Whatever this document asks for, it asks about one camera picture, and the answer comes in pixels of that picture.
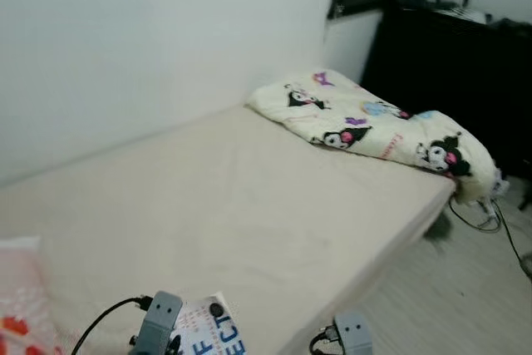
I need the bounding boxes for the white book blue letters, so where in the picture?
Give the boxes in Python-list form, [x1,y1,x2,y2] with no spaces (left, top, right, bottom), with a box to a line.
[170,292,249,355]

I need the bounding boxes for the mattress with beige sheet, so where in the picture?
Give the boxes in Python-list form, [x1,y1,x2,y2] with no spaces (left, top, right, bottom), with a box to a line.
[0,104,460,355]

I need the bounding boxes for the pink patterned pillow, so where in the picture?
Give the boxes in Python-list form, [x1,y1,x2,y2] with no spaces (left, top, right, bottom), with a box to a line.
[0,236,65,355]

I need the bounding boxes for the cream cartoon print blanket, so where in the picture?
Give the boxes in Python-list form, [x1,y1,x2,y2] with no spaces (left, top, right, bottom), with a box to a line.
[246,69,501,205]

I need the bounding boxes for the black dresser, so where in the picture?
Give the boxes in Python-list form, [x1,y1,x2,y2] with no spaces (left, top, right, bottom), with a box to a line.
[360,6,532,180]

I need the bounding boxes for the light grey left wrist camera mount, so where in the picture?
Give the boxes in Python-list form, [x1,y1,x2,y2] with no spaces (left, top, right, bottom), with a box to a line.
[135,291,185,355]

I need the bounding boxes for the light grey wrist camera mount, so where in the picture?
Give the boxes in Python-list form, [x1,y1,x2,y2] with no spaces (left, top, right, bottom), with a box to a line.
[333,313,373,355]
[135,291,185,355]

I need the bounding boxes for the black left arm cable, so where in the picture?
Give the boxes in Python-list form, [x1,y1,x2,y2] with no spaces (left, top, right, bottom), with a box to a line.
[71,295,155,355]

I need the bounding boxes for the light grey right wrist camera mount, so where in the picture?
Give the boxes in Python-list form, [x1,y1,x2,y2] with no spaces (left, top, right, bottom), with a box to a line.
[333,313,373,355]

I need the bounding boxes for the black floor cable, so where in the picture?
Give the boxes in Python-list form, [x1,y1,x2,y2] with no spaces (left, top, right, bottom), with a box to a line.
[449,195,532,279]

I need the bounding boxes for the bag with black handle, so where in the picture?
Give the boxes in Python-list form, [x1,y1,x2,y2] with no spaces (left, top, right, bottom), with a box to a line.
[434,0,493,25]

